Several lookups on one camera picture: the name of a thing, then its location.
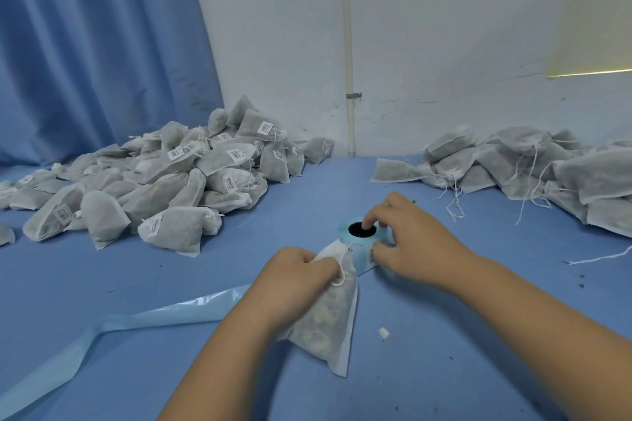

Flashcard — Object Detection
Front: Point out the pile of labelled herb bags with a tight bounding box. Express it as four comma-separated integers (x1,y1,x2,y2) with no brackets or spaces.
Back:
0,94,336,259

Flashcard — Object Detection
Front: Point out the person's left hand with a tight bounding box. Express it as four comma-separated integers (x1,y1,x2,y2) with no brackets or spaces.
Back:
240,246,343,338

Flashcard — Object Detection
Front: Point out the person's right hand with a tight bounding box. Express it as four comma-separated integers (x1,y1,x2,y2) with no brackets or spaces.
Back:
361,191,482,293

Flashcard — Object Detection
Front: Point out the white wall pipe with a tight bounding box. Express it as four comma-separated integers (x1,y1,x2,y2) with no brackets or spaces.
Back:
340,0,357,157

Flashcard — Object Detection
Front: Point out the pile of unlabelled herb bags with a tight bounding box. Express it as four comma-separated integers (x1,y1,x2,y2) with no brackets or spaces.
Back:
370,124,632,239

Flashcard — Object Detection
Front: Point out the white sachet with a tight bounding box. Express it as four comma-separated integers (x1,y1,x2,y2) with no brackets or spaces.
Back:
281,239,361,378

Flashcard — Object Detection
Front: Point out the person's left forearm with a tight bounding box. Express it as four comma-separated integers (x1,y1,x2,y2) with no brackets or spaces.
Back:
158,312,288,421

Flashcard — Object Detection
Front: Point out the blue label roll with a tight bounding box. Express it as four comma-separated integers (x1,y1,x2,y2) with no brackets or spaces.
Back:
0,218,394,421

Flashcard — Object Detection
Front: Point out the blue curtain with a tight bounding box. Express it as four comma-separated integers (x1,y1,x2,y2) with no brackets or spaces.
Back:
0,0,225,166

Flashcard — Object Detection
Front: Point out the person's right forearm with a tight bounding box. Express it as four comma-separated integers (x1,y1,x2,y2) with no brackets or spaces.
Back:
454,258,632,421

